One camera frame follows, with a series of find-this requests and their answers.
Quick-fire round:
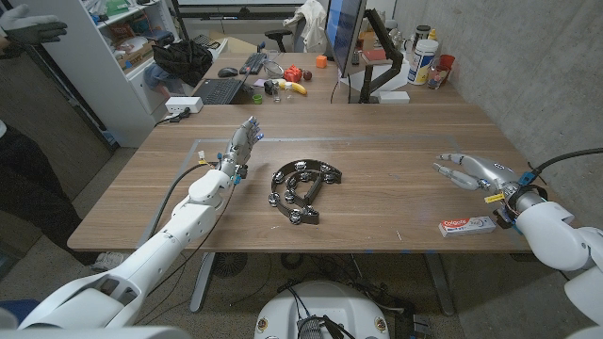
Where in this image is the person's grey gloved hand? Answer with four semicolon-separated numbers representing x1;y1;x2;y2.
0;3;69;46

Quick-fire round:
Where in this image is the grey table leg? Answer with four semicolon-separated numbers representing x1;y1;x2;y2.
423;253;456;316
188;252;217;314

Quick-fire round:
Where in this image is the yellow banana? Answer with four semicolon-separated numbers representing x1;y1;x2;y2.
278;78;308;96

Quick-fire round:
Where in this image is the black laptop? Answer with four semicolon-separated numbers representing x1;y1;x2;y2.
192;77;246;105

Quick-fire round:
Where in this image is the white hanging coat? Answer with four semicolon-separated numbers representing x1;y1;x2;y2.
283;0;328;54

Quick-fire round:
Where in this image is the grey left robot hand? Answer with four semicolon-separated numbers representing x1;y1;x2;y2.
219;116;265;180

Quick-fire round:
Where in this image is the person in black trousers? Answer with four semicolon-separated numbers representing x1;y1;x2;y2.
0;120;103;267

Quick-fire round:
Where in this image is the clear plastic cup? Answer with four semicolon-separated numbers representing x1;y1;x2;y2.
427;63;448;90

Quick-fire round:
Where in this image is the black bag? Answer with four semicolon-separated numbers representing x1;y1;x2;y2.
152;39;214;88

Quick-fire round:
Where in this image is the black half-moon tambourine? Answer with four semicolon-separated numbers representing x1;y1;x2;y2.
268;158;343;226

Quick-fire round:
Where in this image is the white wipes canister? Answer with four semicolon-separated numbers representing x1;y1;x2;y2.
407;39;440;87

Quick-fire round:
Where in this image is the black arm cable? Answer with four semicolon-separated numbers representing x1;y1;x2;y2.
146;162;220;239
517;147;603;187

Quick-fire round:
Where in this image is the computer monitor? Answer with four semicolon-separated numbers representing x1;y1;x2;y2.
324;0;368;79

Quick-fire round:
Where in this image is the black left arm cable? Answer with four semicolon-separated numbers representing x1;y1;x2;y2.
146;162;220;239

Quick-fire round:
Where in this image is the white shoe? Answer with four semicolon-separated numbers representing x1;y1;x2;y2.
90;250;128;273

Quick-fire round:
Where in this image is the white power strip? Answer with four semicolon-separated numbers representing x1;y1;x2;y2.
164;96;204;115

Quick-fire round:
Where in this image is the dark lidded jar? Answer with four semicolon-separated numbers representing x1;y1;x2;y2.
414;24;432;48

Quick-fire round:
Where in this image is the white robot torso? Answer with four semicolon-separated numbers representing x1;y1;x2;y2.
253;281;391;339

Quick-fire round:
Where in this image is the white red toothpaste box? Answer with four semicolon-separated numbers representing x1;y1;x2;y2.
438;216;497;238

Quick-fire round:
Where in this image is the white shelf unit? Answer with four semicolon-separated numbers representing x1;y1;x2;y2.
23;0;183;148

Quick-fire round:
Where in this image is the black keyboard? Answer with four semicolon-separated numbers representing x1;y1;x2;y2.
238;51;268;75

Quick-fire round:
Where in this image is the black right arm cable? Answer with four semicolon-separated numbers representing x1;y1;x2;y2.
517;147;603;187

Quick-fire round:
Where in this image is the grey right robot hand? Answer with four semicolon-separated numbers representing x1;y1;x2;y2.
432;153;524;199

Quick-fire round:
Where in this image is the flat white box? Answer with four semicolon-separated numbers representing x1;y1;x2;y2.
378;89;412;105

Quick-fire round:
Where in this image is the wire mesh strainer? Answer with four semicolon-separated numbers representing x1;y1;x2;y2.
261;59;285;80

